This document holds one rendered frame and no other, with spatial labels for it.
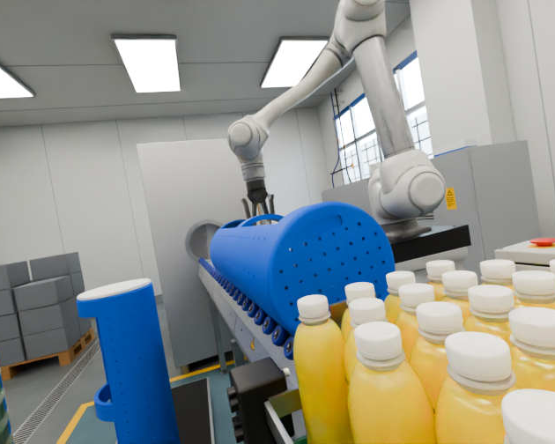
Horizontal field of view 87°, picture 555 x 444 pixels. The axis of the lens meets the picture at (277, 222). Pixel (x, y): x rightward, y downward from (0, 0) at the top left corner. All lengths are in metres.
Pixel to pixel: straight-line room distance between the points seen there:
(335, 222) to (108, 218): 5.53
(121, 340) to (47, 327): 2.86
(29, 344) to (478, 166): 4.40
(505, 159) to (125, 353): 2.34
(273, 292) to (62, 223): 5.75
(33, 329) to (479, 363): 4.14
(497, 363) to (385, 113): 0.88
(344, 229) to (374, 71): 0.62
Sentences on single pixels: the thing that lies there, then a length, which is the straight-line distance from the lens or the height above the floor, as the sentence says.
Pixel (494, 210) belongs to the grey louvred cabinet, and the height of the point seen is 1.04.
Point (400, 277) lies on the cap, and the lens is 0.45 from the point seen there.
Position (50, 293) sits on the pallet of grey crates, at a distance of 4.07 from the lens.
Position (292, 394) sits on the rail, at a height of 0.97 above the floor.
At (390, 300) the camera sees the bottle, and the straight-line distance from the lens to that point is 0.47.
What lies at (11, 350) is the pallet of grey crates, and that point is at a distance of 4.35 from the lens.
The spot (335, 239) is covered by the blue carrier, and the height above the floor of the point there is 1.16.
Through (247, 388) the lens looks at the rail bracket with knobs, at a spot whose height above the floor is 1.00.
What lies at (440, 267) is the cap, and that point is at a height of 1.11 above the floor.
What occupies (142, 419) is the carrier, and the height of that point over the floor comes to 0.53.
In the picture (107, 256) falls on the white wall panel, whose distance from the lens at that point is 5.98.
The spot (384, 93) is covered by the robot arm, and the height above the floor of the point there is 1.55.
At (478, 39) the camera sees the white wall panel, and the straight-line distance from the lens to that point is 3.52.
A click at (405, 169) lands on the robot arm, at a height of 1.30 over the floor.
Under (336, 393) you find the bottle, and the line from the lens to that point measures 0.41.
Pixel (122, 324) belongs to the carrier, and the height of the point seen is 0.91.
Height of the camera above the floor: 1.22
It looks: 1 degrees down
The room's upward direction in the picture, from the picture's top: 9 degrees counter-clockwise
